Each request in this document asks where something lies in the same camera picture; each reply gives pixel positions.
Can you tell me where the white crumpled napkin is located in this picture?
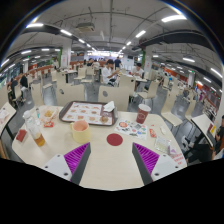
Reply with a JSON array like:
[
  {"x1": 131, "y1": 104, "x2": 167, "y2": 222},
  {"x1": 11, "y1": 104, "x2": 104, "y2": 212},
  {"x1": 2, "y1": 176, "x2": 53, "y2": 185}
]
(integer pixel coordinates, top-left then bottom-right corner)
[{"x1": 104, "y1": 101, "x2": 115, "y2": 112}]

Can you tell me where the brown food tray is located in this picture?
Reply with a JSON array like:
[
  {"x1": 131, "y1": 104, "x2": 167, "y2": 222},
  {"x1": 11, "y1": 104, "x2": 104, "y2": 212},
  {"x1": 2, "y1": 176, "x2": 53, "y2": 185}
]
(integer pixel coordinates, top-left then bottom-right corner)
[{"x1": 59, "y1": 101, "x2": 117, "y2": 126}]

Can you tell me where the red sauce packet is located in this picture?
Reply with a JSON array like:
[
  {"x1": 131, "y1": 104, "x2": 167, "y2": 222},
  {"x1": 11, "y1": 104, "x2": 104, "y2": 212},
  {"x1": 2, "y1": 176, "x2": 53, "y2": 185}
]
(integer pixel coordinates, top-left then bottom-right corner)
[{"x1": 149, "y1": 129, "x2": 157, "y2": 138}]

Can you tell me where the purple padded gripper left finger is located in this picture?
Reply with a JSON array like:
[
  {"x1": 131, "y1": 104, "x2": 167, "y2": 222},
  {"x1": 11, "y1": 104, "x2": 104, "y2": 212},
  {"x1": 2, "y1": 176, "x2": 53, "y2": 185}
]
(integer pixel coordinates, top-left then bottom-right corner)
[{"x1": 43, "y1": 143, "x2": 91, "y2": 185}]

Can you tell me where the person in black far right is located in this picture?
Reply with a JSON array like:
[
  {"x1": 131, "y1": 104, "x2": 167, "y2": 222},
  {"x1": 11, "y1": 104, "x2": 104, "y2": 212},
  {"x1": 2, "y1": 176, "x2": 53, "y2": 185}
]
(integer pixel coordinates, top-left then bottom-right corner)
[{"x1": 212, "y1": 115, "x2": 224, "y2": 158}]

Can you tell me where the person in white shirt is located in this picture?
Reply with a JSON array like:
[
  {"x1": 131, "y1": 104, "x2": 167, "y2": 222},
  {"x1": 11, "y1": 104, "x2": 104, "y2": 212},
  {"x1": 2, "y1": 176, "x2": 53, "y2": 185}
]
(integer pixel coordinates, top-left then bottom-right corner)
[{"x1": 102, "y1": 59, "x2": 118, "y2": 86}]

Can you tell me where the person in white seated right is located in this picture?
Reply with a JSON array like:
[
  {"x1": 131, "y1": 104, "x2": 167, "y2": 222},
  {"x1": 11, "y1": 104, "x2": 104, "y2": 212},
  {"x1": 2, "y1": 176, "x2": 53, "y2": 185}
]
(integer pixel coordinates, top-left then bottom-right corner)
[{"x1": 131, "y1": 63, "x2": 144, "y2": 77}]

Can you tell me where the beige chair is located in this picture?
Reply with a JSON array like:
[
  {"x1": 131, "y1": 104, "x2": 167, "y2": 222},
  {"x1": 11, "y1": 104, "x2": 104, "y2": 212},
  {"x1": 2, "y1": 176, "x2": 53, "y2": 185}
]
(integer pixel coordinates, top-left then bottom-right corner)
[
  {"x1": 160, "y1": 95, "x2": 184, "y2": 128},
  {"x1": 98, "y1": 86, "x2": 129, "y2": 111},
  {"x1": 56, "y1": 84, "x2": 85, "y2": 106}
]

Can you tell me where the person in black left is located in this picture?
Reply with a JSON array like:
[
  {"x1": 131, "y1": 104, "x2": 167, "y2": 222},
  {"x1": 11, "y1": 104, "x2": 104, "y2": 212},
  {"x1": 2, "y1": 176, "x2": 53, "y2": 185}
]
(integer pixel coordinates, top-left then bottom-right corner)
[{"x1": 20, "y1": 74, "x2": 28, "y2": 102}]

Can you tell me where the dark red round coaster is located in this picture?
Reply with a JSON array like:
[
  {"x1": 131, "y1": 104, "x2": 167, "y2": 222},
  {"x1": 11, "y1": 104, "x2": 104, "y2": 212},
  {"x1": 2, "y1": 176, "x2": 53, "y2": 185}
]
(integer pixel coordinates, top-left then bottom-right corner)
[{"x1": 107, "y1": 133, "x2": 123, "y2": 146}]

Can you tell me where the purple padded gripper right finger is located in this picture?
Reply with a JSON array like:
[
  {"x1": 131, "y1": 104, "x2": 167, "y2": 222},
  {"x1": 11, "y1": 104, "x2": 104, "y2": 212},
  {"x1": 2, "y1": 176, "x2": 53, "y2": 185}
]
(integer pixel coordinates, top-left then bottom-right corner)
[{"x1": 132, "y1": 143, "x2": 181, "y2": 185}]

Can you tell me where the yellow mug with pink inside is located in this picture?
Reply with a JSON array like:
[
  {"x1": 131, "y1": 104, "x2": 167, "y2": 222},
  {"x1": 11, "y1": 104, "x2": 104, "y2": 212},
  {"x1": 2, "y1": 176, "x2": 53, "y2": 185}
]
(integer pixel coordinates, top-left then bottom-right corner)
[{"x1": 70, "y1": 120, "x2": 91, "y2": 144}]

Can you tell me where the red paper cup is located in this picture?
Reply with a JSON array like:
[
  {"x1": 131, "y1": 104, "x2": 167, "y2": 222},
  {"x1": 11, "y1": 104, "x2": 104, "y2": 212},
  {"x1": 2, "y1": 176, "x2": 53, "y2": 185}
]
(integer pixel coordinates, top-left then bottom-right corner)
[{"x1": 136, "y1": 104, "x2": 151, "y2": 124}]

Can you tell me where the beige chair back left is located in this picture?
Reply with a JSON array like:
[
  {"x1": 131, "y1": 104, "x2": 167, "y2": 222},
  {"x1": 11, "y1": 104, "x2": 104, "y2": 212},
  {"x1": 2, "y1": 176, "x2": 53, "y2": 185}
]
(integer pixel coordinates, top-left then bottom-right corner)
[{"x1": 56, "y1": 84, "x2": 85, "y2": 106}]

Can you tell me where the clear bag with food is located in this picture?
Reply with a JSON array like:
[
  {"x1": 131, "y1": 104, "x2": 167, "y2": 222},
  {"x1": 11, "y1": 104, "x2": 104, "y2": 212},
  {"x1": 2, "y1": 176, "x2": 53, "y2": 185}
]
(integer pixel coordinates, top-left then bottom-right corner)
[{"x1": 40, "y1": 106, "x2": 59, "y2": 128}]

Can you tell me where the clear plastic wrapper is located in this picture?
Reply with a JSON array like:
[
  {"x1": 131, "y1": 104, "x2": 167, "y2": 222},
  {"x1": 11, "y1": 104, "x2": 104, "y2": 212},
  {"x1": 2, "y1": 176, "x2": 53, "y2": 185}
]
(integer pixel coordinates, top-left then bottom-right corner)
[{"x1": 155, "y1": 136, "x2": 170, "y2": 154}]

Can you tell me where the clear plastic tea bottle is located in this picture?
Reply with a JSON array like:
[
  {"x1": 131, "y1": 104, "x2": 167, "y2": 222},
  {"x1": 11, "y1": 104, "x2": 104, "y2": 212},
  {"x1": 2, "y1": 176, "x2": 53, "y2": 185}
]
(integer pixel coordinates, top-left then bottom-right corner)
[{"x1": 23, "y1": 110, "x2": 45, "y2": 147}]

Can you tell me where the beige chair right side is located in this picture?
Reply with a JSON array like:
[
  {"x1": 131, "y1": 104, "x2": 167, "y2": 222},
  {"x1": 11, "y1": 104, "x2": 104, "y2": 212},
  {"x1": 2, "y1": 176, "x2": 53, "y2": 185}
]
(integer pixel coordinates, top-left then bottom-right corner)
[{"x1": 160, "y1": 95, "x2": 184, "y2": 128}]

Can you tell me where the colourful printed flyer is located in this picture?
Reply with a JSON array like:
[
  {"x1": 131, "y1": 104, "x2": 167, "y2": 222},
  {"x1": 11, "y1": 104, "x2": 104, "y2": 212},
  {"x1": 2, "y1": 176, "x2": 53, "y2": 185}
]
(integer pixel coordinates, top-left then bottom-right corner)
[{"x1": 115, "y1": 120, "x2": 147, "y2": 140}]

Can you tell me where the beige chair back right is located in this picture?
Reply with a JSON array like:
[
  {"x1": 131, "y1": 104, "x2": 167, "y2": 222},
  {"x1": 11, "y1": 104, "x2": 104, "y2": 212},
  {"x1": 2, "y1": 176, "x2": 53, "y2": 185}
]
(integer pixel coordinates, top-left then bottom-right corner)
[{"x1": 98, "y1": 86, "x2": 129, "y2": 111}]

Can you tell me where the person in black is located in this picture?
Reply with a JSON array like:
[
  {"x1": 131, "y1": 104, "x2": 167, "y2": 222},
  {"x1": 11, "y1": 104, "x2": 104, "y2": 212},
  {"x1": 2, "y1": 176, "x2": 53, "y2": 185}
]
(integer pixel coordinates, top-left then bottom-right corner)
[
  {"x1": 212, "y1": 115, "x2": 224, "y2": 158},
  {"x1": 20, "y1": 74, "x2": 28, "y2": 102}
]

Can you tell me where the small red packet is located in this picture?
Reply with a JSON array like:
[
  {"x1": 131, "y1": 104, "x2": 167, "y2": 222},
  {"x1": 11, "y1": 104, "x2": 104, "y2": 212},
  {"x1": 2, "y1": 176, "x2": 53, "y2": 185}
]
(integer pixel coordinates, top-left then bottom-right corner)
[{"x1": 16, "y1": 129, "x2": 26, "y2": 142}]

